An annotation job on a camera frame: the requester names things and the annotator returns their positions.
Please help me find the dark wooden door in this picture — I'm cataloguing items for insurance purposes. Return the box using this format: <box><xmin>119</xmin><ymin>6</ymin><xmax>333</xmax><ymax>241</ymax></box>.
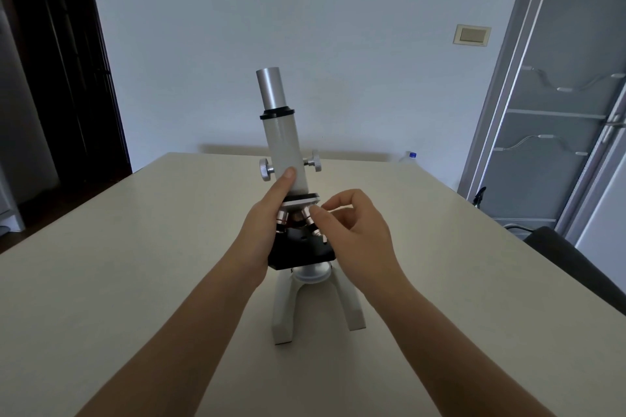
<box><xmin>0</xmin><ymin>0</ymin><xmax>133</xmax><ymax>237</ymax></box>

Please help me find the person's left forearm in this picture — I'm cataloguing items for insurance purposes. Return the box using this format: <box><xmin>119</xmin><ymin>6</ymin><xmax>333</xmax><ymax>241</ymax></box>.
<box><xmin>75</xmin><ymin>258</ymin><xmax>270</xmax><ymax>417</ymax></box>

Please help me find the white microscope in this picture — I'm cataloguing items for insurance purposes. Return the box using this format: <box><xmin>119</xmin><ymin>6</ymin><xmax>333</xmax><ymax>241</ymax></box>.
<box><xmin>255</xmin><ymin>67</ymin><xmax>367</xmax><ymax>346</ymax></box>

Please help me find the silver door handle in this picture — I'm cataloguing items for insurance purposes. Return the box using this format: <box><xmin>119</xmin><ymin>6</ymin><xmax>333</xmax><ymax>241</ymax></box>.
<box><xmin>601</xmin><ymin>113</ymin><xmax>626</xmax><ymax>144</ymax></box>

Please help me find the person's right hand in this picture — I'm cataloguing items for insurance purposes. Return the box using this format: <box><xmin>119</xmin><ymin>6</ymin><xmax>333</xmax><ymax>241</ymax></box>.
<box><xmin>311</xmin><ymin>188</ymin><xmax>405</xmax><ymax>293</ymax></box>

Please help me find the person's left hand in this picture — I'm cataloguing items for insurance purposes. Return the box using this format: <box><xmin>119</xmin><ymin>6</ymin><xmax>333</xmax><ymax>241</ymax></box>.
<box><xmin>234</xmin><ymin>166</ymin><xmax>298</xmax><ymax>286</ymax></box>

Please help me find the beige wall switch plate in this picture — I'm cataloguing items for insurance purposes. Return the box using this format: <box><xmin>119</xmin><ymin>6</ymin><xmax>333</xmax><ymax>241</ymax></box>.
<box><xmin>453</xmin><ymin>24</ymin><xmax>492</xmax><ymax>47</ymax></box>

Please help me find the black chair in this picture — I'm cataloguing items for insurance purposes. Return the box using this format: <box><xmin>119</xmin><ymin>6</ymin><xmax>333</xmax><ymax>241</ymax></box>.
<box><xmin>505</xmin><ymin>223</ymin><xmax>626</xmax><ymax>316</ymax></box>

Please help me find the grey framed glass door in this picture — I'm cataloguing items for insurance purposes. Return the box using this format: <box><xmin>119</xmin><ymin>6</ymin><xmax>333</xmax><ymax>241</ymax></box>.
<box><xmin>457</xmin><ymin>0</ymin><xmax>626</xmax><ymax>249</ymax></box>

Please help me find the person's right forearm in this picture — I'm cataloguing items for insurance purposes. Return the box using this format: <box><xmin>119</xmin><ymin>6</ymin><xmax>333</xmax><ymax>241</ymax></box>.
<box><xmin>361</xmin><ymin>277</ymin><xmax>557</xmax><ymax>417</ymax></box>

